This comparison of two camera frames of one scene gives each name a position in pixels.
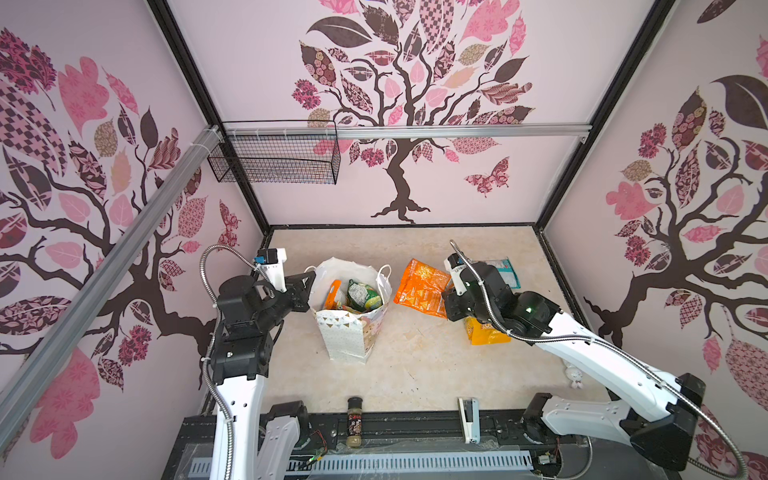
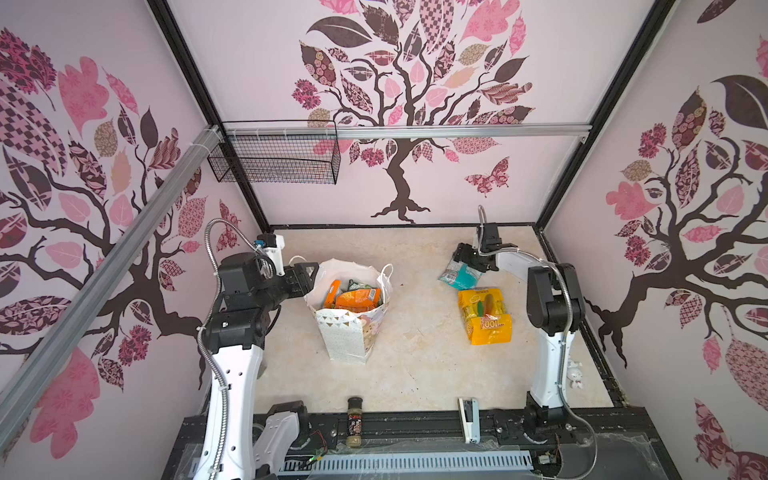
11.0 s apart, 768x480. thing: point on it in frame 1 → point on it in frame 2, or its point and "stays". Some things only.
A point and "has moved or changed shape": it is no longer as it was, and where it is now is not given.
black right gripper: (452, 313) → (461, 253)
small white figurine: (575, 375) stays
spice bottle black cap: (355, 422) stays
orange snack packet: (421, 287) → (356, 300)
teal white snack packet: (505, 269) has moved or changed shape
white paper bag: (347, 298) stays
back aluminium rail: (312, 131) stays
